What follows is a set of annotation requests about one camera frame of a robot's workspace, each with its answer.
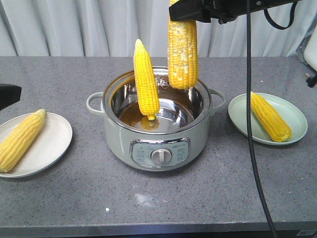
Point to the bright yellow corn cob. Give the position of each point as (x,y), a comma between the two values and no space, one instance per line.
(147,89)

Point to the pale yellow corn cob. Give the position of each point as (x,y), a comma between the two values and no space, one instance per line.
(13,147)

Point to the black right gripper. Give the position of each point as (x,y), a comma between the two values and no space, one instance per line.
(224,10)

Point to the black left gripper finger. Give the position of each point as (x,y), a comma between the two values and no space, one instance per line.
(9,95)

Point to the yellow corn cob white patches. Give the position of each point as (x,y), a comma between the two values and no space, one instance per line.
(183,67)

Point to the deep yellow corn cob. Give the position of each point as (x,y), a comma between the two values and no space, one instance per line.
(269,118)

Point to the white pleated curtain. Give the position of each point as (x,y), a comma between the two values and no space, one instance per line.
(102,28)

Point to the light green round plate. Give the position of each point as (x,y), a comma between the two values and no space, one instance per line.
(291,114)

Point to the white rice cooker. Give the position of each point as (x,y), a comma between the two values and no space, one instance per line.
(307,54)

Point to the pale green electric cooking pot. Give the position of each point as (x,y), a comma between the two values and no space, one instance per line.
(173,139)

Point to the white round plate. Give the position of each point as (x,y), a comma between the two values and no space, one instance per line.
(48,147)

